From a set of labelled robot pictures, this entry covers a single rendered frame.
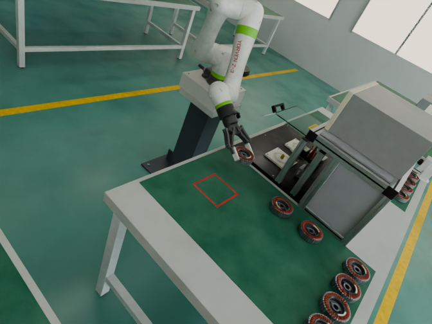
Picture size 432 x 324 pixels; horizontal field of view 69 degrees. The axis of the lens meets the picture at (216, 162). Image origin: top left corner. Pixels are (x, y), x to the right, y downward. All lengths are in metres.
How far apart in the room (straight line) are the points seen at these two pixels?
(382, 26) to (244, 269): 5.65
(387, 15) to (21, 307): 6.22
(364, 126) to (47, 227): 1.78
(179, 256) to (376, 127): 0.97
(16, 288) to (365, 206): 1.31
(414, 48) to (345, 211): 5.00
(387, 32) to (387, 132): 4.98
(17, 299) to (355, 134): 1.38
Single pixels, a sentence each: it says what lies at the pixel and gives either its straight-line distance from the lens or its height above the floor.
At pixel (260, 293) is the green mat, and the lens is 1.21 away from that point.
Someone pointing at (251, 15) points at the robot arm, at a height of 1.38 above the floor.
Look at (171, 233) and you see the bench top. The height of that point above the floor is 0.75.
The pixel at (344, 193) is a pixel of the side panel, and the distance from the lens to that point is 1.53.
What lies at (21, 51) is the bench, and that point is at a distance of 3.49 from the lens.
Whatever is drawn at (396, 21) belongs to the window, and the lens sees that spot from 6.40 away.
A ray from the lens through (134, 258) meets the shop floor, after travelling 2.02.
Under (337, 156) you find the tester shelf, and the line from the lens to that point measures 1.47.
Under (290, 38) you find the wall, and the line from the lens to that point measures 7.02.
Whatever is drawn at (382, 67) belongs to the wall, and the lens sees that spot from 6.43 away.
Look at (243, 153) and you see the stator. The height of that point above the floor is 0.85.
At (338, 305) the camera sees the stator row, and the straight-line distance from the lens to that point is 1.36.
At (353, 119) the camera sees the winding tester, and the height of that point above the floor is 1.22.
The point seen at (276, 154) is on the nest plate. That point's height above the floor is 0.78.
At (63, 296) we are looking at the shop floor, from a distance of 1.88.
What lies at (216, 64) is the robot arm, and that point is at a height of 0.99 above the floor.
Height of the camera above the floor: 1.68
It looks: 35 degrees down
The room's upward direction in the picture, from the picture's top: 25 degrees clockwise
